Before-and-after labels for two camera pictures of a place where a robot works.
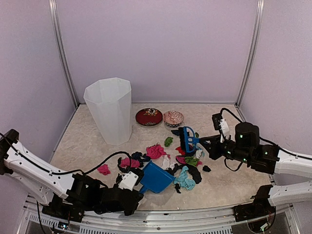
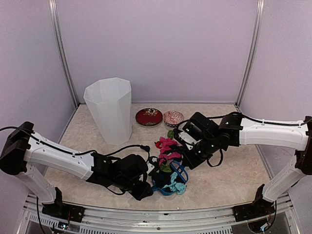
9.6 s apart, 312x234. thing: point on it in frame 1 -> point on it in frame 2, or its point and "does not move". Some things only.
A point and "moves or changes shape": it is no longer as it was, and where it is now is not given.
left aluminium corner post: [54, 9] does not move
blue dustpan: [155, 178] moves or changes shape
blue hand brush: [188, 140] -> [180, 170]
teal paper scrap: [183, 181] -> [179, 187]
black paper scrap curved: [193, 171] -> [160, 179]
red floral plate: [148, 116] does not move
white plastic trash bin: [111, 101] does not move
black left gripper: [138, 196] -> [140, 194]
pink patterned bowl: [172, 118] does not move
